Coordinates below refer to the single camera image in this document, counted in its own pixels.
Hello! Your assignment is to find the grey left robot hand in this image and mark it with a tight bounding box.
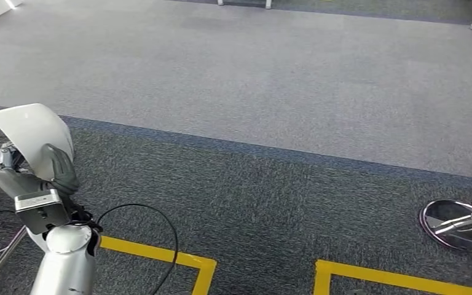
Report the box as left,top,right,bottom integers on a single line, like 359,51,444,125
0,142,80,200

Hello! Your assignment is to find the white curved plastic part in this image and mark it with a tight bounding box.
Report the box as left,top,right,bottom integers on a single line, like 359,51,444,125
0,103,75,182

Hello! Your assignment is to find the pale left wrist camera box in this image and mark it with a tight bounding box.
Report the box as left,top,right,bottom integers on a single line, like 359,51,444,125
14,189,72,236

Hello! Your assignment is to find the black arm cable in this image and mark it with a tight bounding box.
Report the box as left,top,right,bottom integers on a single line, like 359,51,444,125
66,203,179,295

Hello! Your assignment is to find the chrome stanchion post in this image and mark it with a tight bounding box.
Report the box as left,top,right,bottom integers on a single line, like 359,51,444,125
419,199,472,253

